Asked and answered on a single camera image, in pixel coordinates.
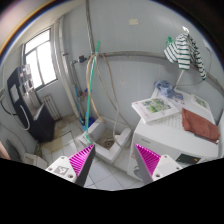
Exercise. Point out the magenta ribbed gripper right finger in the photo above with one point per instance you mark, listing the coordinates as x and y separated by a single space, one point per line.
152 166

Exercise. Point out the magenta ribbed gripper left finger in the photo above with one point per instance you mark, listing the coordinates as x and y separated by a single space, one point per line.
74 168

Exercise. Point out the brown folded towel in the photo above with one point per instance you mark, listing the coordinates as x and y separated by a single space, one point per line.
199 126

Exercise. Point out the white washing machine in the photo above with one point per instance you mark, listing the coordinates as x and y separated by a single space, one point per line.
167 136

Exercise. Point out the white tiled mop basin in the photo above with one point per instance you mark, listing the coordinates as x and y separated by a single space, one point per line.
109 138

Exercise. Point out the white box on floor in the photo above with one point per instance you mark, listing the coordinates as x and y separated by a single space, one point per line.
34 160

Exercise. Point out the white illustrated box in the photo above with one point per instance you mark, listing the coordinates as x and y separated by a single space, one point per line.
154 108

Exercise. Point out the blue crumpled cloth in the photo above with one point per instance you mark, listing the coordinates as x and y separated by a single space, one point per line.
167 89

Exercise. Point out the black water dispenser machine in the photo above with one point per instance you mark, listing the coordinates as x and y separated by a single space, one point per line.
32 113

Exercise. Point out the green white striped shirt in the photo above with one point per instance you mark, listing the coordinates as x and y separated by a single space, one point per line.
185 52

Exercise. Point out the green mop handle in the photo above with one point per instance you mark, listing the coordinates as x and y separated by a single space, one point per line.
89 76

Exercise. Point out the white wall radiator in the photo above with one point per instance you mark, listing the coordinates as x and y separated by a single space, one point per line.
49 102

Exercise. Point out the grey horizontal wall pipe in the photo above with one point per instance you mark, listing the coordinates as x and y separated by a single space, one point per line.
209 78

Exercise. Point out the window with white frame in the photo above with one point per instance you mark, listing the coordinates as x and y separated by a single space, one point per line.
37 54

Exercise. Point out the white wall socket plate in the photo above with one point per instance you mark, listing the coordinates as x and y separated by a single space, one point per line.
133 22

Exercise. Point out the grey vertical wall pipe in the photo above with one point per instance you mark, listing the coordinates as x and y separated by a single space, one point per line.
89 28

